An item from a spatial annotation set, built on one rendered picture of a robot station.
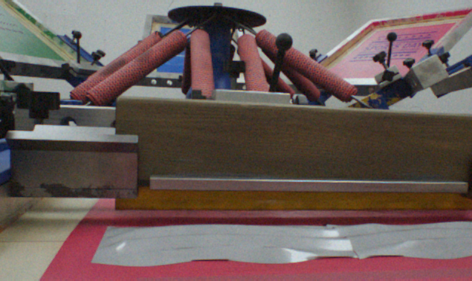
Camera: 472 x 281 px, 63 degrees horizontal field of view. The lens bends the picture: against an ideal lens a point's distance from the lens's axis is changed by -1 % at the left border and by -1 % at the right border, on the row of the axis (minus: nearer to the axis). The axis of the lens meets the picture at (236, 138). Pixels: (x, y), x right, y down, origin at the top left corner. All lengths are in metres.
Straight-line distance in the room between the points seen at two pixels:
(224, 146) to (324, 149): 0.09
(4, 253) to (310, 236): 0.21
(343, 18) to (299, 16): 0.55
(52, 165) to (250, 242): 0.16
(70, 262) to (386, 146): 0.28
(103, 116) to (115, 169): 0.26
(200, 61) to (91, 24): 3.75
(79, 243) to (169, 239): 0.06
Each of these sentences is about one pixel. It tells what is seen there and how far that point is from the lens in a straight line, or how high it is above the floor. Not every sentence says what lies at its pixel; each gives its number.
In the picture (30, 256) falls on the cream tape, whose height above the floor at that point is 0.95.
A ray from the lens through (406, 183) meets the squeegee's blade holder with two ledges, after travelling 0.39.
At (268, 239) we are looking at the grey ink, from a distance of 0.29.
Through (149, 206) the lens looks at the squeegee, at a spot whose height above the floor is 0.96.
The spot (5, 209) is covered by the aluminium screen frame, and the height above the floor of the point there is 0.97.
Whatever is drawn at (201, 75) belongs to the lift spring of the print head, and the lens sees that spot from 0.86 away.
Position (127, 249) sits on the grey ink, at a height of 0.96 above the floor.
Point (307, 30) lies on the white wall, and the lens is 4.83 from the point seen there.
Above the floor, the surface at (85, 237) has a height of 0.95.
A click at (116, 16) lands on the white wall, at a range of 4.59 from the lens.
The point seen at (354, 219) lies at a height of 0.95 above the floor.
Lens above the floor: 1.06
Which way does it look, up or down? 6 degrees down
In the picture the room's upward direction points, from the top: 3 degrees clockwise
